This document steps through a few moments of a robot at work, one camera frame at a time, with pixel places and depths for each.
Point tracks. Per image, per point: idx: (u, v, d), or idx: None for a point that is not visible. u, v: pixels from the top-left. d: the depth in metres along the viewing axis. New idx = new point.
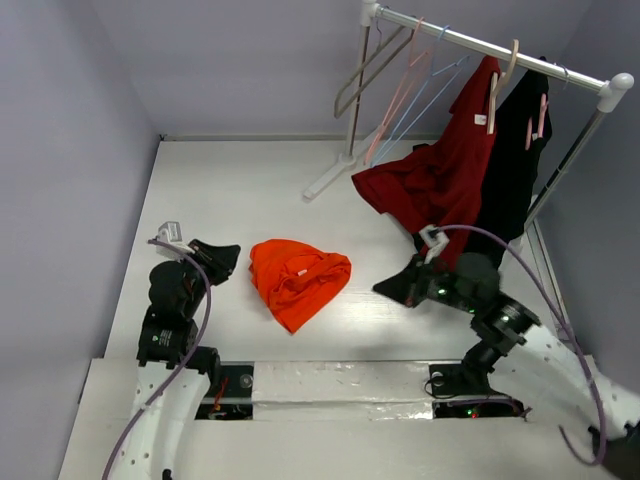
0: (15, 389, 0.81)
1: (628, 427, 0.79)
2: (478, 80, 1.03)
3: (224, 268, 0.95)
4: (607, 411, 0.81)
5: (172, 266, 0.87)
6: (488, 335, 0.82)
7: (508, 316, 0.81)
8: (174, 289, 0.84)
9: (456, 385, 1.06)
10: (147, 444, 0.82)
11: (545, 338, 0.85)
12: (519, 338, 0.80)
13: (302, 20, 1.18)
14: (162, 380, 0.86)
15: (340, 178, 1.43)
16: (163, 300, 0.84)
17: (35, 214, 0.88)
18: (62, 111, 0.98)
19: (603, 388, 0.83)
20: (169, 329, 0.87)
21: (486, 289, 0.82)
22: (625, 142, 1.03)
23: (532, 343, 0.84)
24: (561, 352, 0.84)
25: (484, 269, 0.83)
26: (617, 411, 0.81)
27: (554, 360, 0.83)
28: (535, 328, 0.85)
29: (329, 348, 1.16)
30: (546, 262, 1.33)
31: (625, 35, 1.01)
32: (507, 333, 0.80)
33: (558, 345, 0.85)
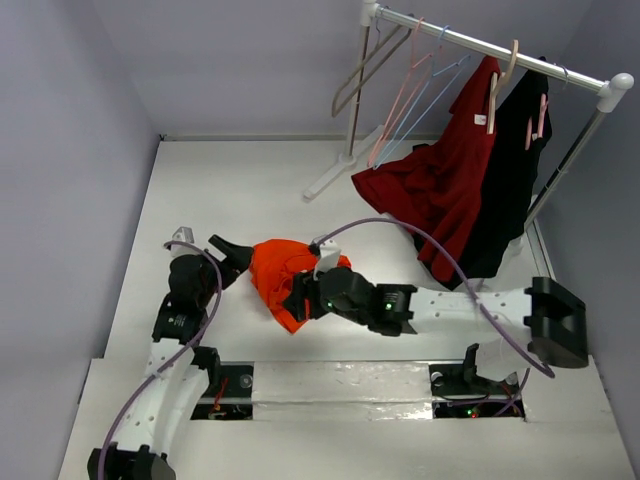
0: (15, 388, 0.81)
1: (528, 321, 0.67)
2: (478, 81, 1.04)
3: (233, 269, 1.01)
4: (506, 322, 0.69)
5: (191, 257, 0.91)
6: (390, 329, 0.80)
7: (392, 302, 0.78)
8: (192, 276, 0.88)
9: (455, 385, 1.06)
10: (153, 408, 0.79)
11: (427, 296, 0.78)
12: (408, 313, 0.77)
13: (301, 20, 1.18)
14: (174, 353, 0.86)
15: (340, 178, 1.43)
16: (177, 286, 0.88)
17: (35, 213, 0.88)
18: (62, 110, 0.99)
19: (490, 303, 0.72)
20: (184, 314, 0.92)
21: (355, 292, 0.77)
22: (625, 142, 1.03)
23: (418, 314, 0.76)
24: (447, 300, 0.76)
25: (343, 280, 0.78)
26: (513, 317, 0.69)
27: (446, 311, 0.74)
28: (418, 294, 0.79)
29: (329, 347, 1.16)
30: (546, 261, 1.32)
31: (625, 34, 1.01)
32: (396, 317, 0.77)
33: (440, 295, 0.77)
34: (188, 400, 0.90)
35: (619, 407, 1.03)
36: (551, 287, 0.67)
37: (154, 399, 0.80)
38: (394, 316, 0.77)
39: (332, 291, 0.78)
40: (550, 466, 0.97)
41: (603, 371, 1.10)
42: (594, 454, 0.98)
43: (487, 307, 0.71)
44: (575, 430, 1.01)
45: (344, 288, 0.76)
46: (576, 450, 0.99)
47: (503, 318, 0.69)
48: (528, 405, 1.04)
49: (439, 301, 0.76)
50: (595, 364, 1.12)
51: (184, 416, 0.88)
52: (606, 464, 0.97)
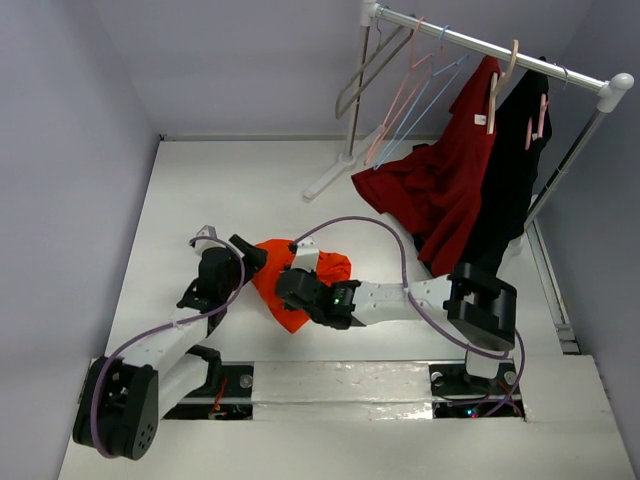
0: (16, 388, 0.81)
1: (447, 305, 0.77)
2: (479, 81, 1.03)
3: (253, 266, 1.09)
4: (430, 307, 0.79)
5: (219, 250, 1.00)
6: (341, 323, 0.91)
7: (340, 296, 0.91)
8: (219, 264, 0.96)
9: (455, 385, 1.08)
10: (164, 345, 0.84)
11: (367, 289, 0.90)
12: (350, 304, 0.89)
13: (301, 20, 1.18)
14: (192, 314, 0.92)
15: (340, 178, 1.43)
16: (206, 272, 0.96)
17: (35, 213, 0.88)
18: (62, 109, 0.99)
19: (418, 290, 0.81)
20: (207, 297, 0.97)
21: (302, 289, 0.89)
22: (626, 141, 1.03)
23: (357, 304, 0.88)
24: (382, 292, 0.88)
25: (293, 280, 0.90)
26: (435, 302, 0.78)
27: (380, 300, 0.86)
28: (361, 287, 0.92)
29: (328, 347, 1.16)
30: (546, 262, 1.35)
31: (625, 34, 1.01)
32: (342, 308, 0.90)
33: (378, 288, 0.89)
34: (187, 376, 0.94)
35: (619, 407, 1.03)
36: (470, 272, 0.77)
37: (168, 338, 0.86)
38: (340, 308, 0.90)
39: (284, 290, 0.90)
40: (550, 466, 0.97)
41: (603, 371, 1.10)
42: (594, 453, 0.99)
43: (414, 294, 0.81)
44: (574, 429, 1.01)
45: (292, 288, 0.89)
46: (576, 450, 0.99)
47: (427, 304, 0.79)
48: (528, 405, 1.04)
49: (374, 295, 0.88)
50: (595, 363, 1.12)
51: (179, 386, 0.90)
52: (606, 464, 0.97)
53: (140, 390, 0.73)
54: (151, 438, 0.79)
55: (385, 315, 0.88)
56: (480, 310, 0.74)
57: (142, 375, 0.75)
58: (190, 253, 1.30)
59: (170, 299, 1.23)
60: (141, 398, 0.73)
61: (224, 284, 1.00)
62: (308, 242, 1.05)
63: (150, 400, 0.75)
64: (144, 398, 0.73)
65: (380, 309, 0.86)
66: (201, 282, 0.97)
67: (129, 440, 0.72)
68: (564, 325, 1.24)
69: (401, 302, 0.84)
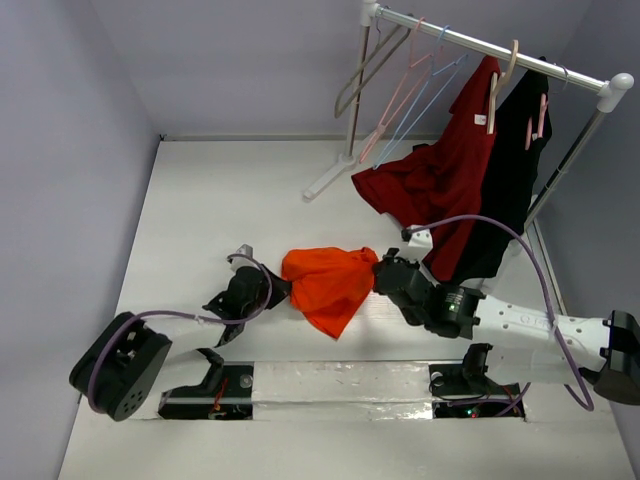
0: (16, 388, 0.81)
1: (604, 353, 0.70)
2: (479, 81, 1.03)
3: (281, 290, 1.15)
4: (579, 349, 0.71)
5: (255, 270, 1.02)
6: (448, 331, 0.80)
7: (454, 303, 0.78)
8: (249, 283, 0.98)
9: (455, 385, 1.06)
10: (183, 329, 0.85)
11: (495, 305, 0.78)
12: (470, 318, 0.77)
13: (301, 20, 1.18)
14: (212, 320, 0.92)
15: (340, 178, 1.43)
16: (236, 289, 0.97)
17: (34, 213, 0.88)
18: (61, 109, 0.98)
19: (565, 328, 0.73)
20: (229, 311, 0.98)
21: (412, 287, 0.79)
22: (626, 141, 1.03)
23: (485, 321, 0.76)
24: (517, 314, 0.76)
25: (403, 274, 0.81)
26: (589, 346, 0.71)
27: (514, 324, 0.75)
28: (485, 301, 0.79)
29: (326, 348, 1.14)
30: (546, 261, 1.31)
31: (626, 34, 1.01)
32: (459, 318, 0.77)
33: (509, 308, 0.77)
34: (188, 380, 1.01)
35: (619, 407, 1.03)
36: (629, 323, 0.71)
37: (188, 326, 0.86)
38: (457, 318, 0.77)
39: (390, 285, 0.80)
40: (549, 466, 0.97)
41: None
42: (594, 453, 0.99)
43: (562, 331, 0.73)
44: (572, 429, 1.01)
45: (402, 283, 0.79)
46: (576, 450, 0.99)
47: (577, 345, 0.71)
48: (528, 404, 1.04)
49: (503, 316, 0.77)
50: None
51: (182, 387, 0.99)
52: (605, 463, 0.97)
53: (147, 353, 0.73)
54: (137, 405, 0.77)
55: (508, 340, 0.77)
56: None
57: (149, 350, 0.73)
58: (191, 253, 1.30)
59: (169, 298, 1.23)
60: (147, 358, 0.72)
61: (249, 304, 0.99)
62: (424, 234, 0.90)
63: (151, 370, 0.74)
64: (148, 363, 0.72)
65: (509, 334, 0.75)
66: (229, 296, 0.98)
67: (117, 400, 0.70)
68: None
69: (544, 334, 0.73)
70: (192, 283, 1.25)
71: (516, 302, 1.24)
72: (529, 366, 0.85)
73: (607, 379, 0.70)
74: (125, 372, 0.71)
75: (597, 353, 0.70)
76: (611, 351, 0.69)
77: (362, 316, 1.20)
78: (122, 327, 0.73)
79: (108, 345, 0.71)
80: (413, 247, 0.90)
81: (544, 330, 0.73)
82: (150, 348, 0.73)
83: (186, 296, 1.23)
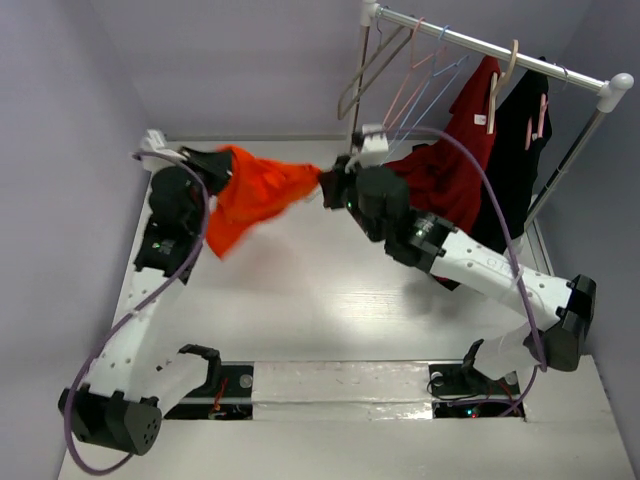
0: (16, 388, 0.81)
1: (560, 311, 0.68)
2: (479, 80, 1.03)
3: (222, 175, 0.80)
4: (538, 303, 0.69)
5: (177, 171, 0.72)
6: (404, 256, 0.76)
7: (423, 229, 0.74)
8: (174, 193, 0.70)
9: (455, 385, 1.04)
10: (130, 349, 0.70)
11: (464, 242, 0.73)
12: (437, 250, 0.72)
13: (300, 20, 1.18)
14: (156, 286, 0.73)
15: None
16: (161, 208, 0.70)
17: (34, 213, 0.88)
18: (60, 108, 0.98)
19: (529, 279, 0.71)
20: (170, 238, 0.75)
21: (397, 199, 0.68)
22: (626, 141, 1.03)
23: (450, 255, 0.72)
24: (485, 255, 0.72)
25: (389, 180, 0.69)
26: (548, 303, 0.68)
27: (479, 265, 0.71)
28: (456, 236, 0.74)
29: (327, 349, 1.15)
30: (546, 262, 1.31)
31: (626, 34, 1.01)
32: (423, 247, 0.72)
33: (477, 247, 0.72)
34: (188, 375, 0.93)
35: (619, 407, 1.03)
36: (590, 288, 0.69)
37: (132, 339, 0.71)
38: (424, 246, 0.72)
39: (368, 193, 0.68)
40: (549, 466, 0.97)
41: (603, 371, 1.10)
42: (594, 453, 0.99)
43: (525, 282, 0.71)
44: (573, 430, 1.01)
45: (385, 193, 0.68)
46: (576, 450, 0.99)
47: (536, 299, 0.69)
48: (528, 405, 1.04)
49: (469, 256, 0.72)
50: (594, 364, 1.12)
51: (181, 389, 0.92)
52: (606, 463, 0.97)
53: (114, 420, 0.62)
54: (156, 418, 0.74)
55: (468, 278, 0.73)
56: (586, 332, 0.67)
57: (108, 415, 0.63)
58: None
59: None
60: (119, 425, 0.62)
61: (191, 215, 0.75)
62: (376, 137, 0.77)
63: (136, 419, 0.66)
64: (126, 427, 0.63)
65: (471, 272, 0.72)
66: (160, 220, 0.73)
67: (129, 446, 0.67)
68: None
69: (505, 281, 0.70)
70: (192, 283, 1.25)
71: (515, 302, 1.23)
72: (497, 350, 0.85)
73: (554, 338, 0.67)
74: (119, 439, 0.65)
75: (553, 311, 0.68)
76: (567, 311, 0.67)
77: (361, 317, 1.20)
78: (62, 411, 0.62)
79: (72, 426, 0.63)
80: (366, 154, 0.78)
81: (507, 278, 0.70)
82: (115, 410, 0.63)
83: (186, 296, 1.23)
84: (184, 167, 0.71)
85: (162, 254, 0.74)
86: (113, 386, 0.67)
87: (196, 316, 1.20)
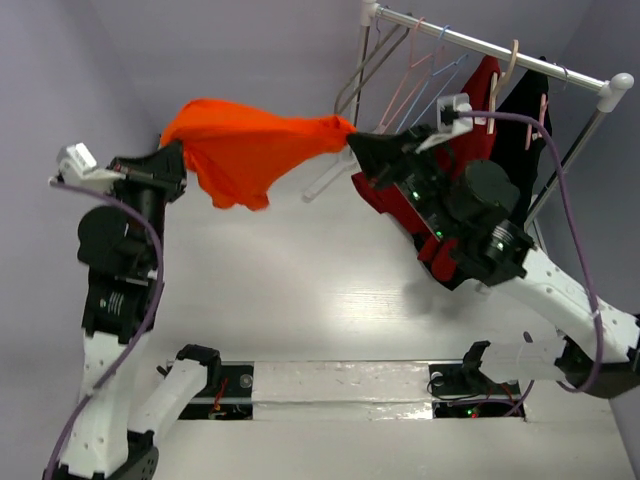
0: (16, 388, 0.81)
1: (632, 354, 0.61)
2: (479, 79, 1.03)
3: (177, 187, 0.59)
4: (610, 341, 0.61)
5: (108, 211, 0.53)
6: (474, 267, 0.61)
7: (501, 242, 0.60)
8: (113, 246, 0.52)
9: (455, 385, 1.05)
10: (102, 427, 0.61)
11: (542, 262, 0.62)
12: (517, 270, 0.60)
13: (300, 19, 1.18)
14: (115, 357, 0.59)
15: (340, 178, 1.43)
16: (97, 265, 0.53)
17: (34, 213, 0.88)
18: (60, 108, 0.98)
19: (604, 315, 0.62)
20: (119, 292, 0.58)
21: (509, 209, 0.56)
22: (626, 140, 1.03)
23: (532, 276, 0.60)
24: (564, 281, 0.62)
25: (500, 183, 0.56)
26: (620, 342, 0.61)
27: (559, 293, 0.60)
28: (536, 253, 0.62)
29: (327, 350, 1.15)
30: None
31: (625, 34, 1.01)
32: (507, 265, 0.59)
33: (557, 270, 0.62)
34: (188, 388, 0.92)
35: (619, 407, 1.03)
36: None
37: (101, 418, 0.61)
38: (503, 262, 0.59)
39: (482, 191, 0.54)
40: (550, 466, 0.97)
41: None
42: (595, 453, 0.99)
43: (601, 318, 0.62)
44: (573, 429, 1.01)
45: (500, 200, 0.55)
46: (576, 450, 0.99)
47: (611, 337, 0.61)
48: (528, 405, 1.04)
49: (549, 281, 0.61)
50: None
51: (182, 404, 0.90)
52: (606, 463, 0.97)
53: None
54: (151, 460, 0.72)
55: (539, 305, 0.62)
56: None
57: None
58: (191, 253, 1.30)
59: (170, 298, 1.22)
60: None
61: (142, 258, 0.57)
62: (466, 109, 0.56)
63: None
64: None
65: (549, 302, 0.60)
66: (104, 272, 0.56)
67: None
68: None
69: (582, 314, 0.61)
70: (192, 283, 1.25)
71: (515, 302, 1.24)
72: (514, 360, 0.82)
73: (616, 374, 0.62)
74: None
75: (626, 353, 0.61)
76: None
77: (361, 318, 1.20)
78: None
79: None
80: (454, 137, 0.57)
81: (584, 311, 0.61)
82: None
83: (186, 296, 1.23)
84: (111, 204, 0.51)
85: (111, 313, 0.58)
86: (88, 470, 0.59)
87: (196, 316, 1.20)
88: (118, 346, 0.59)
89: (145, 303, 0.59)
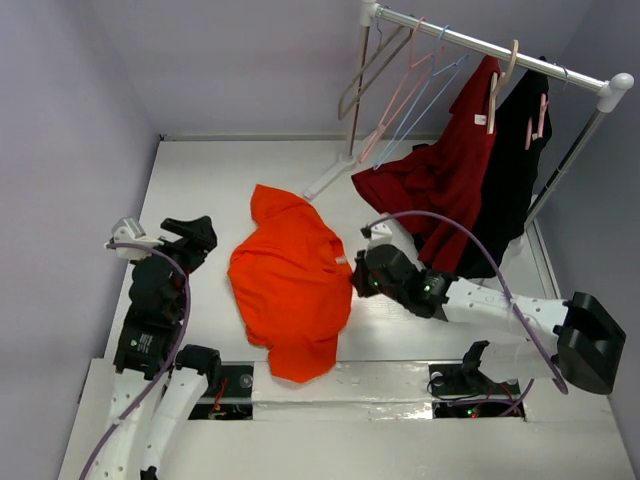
0: (16, 389, 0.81)
1: (556, 329, 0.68)
2: (478, 80, 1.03)
3: (198, 252, 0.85)
4: (536, 327, 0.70)
5: (155, 264, 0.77)
6: (423, 309, 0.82)
7: (430, 285, 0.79)
8: (158, 288, 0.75)
9: (455, 385, 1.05)
10: (122, 457, 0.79)
11: (463, 287, 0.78)
12: (444, 297, 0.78)
13: (301, 19, 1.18)
14: (139, 389, 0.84)
15: (340, 178, 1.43)
16: (144, 301, 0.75)
17: (34, 212, 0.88)
18: (59, 107, 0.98)
19: (524, 305, 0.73)
20: (151, 332, 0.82)
21: (395, 267, 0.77)
22: (625, 141, 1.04)
23: (453, 301, 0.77)
24: (484, 294, 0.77)
25: (392, 253, 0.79)
26: (544, 323, 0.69)
27: (479, 303, 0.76)
28: (457, 283, 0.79)
29: None
30: (546, 261, 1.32)
31: (625, 35, 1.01)
32: (433, 300, 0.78)
33: (477, 288, 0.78)
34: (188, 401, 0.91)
35: (619, 406, 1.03)
36: (590, 303, 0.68)
37: (121, 450, 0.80)
38: (432, 298, 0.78)
39: (374, 262, 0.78)
40: (550, 465, 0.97)
41: None
42: (594, 452, 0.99)
43: (520, 308, 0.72)
44: (573, 429, 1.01)
45: (385, 262, 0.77)
46: (576, 450, 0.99)
47: (533, 321, 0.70)
48: (528, 405, 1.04)
49: (472, 298, 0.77)
50: None
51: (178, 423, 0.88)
52: (606, 462, 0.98)
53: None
54: None
55: (475, 318, 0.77)
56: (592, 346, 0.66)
57: None
58: None
59: None
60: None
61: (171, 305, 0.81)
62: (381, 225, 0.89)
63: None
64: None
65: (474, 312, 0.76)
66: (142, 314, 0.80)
67: None
68: None
69: (501, 311, 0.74)
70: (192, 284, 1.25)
71: None
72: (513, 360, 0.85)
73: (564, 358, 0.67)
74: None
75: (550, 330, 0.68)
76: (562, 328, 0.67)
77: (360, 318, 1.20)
78: None
79: None
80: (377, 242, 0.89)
81: (502, 307, 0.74)
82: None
83: None
84: (163, 257, 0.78)
85: (141, 351, 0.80)
86: None
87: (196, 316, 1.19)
88: (144, 380, 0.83)
89: (169, 343, 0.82)
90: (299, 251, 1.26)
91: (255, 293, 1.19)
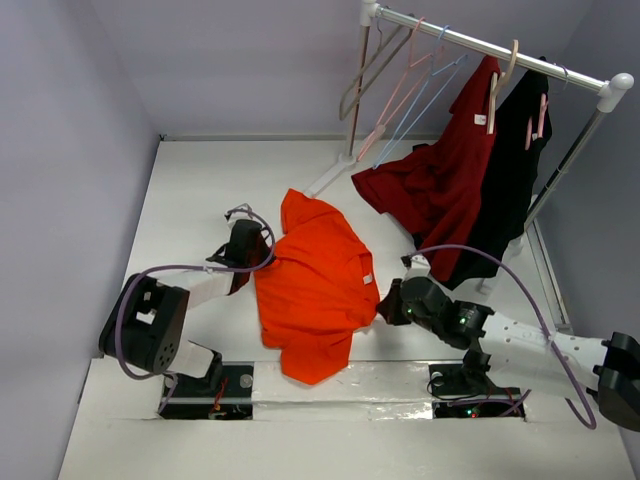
0: (16, 389, 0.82)
1: (598, 369, 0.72)
2: (478, 80, 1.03)
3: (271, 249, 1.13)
4: (575, 364, 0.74)
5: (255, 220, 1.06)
6: (458, 342, 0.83)
7: (465, 317, 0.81)
8: (252, 229, 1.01)
9: (455, 385, 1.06)
10: (196, 278, 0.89)
11: (501, 321, 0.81)
12: (477, 332, 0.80)
13: (301, 19, 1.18)
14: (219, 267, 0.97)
15: (340, 178, 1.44)
16: (239, 234, 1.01)
17: (34, 213, 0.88)
18: (59, 108, 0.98)
19: (564, 344, 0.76)
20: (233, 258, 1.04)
21: (430, 299, 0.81)
22: (625, 141, 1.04)
23: (489, 334, 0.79)
24: (520, 329, 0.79)
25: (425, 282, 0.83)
26: (585, 362, 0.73)
27: (517, 339, 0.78)
28: (493, 316, 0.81)
29: None
30: (546, 261, 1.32)
31: (625, 35, 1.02)
32: (468, 333, 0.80)
33: (514, 324, 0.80)
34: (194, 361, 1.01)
35: None
36: (629, 344, 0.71)
37: (198, 276, 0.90)
38: (467, 332, 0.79)
39: (409, 294, 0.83)
40: (550, 467, 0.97)
41: None
42: (594, 453, 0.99)
43: (559, 347, 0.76)
44: (573, 430, 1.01)
45: (420, 294, 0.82)
46: (575, 450, 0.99)
47: (573, 360, 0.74)
48: (528, 405, 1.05)
49: (508, 331, 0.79)
50: None
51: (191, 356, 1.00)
52: (606, 463, 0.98)
53: (173, 299, 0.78)
54: (169, 359, 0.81)
55: (514, 352, 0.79)
56: (635, 388, 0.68)
57: (172, 294, 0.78)
58: (190, 254, 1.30)
59: None
60: (174, 306, 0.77)
61: (251, 252, 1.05)
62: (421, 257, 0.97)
63: (179, 317, 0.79)
64: (175, 312, 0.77)
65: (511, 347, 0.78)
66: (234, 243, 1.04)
67: (156, 344, 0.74)
68: (564, 325, 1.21)
69: (540, 347, 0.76)
70: None
71: (515, 302, 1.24)
72: (534, 373, 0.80)
73: (602, 397, 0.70)
74: (151, 329, 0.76)
75: (591, 368, 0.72)
76: (602, 368, 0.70)
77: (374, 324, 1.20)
78: (132, 285, 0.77)
79: (125, 299, 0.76)
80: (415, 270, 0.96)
81: (540, 343, 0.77)
82: (175, 293, 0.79)
83: None
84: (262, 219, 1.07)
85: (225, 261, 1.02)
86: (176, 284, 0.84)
87: (196, 314, 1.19)
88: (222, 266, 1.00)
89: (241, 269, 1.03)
90: (321, 258, 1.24)
91: (273, 295, 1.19)
